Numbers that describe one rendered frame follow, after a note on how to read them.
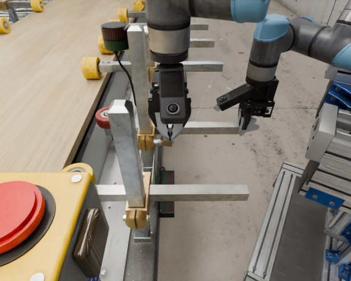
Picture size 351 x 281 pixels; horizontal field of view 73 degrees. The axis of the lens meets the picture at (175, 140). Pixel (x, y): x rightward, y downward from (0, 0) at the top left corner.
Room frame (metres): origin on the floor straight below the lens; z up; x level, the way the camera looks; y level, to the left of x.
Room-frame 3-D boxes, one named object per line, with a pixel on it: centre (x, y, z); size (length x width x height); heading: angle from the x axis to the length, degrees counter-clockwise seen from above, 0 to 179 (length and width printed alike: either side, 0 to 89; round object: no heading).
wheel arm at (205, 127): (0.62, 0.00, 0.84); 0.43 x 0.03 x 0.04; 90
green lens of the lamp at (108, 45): (0.57, 0.14, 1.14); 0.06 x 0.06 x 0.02
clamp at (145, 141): (0.60, 0.09, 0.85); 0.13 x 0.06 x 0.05; 0
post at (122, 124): (0.33, 0.09, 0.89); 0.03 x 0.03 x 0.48; 0
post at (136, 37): (0.58, 0.09, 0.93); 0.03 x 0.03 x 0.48; 0
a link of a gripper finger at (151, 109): (0.42, 0.03, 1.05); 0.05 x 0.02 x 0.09; 90
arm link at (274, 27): (0.62, -0.24, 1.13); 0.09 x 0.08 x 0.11; 123
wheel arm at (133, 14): (1.62, 0.08, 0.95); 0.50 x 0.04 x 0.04; 90
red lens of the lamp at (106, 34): (0.57, 0.14, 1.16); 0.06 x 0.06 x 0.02
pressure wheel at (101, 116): (0.61, 0.21, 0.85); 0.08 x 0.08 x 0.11
